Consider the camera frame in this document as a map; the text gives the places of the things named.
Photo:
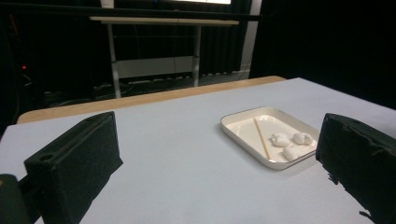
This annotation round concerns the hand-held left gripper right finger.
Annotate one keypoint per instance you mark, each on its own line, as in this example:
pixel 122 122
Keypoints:
pixel 361 161

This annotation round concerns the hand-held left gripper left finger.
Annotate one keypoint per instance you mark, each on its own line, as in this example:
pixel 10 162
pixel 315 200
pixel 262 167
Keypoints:
pixel 74 168

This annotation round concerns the white marshmallow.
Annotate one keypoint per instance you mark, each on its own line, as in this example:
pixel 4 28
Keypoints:
pixel 292 153
pixel 280 140
pixel 302 138

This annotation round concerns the wooden skewer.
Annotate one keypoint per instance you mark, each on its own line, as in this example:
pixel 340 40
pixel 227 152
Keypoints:
pixel 261 138

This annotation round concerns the white square tray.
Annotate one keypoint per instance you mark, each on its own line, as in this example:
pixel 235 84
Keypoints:
pixel 246 133

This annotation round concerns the dark device with red light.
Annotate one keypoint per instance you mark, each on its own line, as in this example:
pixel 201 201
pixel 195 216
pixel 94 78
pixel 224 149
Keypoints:
pixel 21 71

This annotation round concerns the pale blue table sheet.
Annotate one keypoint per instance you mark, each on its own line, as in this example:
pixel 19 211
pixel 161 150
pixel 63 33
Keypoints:
pixel 186 155

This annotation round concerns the white metal desk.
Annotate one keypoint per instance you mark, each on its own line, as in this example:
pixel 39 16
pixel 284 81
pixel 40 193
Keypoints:
pixel 155 67

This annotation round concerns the white power strip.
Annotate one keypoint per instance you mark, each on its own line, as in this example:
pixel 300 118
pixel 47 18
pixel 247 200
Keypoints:
pixel 222 74

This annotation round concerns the lit monitor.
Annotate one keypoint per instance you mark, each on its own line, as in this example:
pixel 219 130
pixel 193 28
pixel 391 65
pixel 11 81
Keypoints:
pixel 202 1

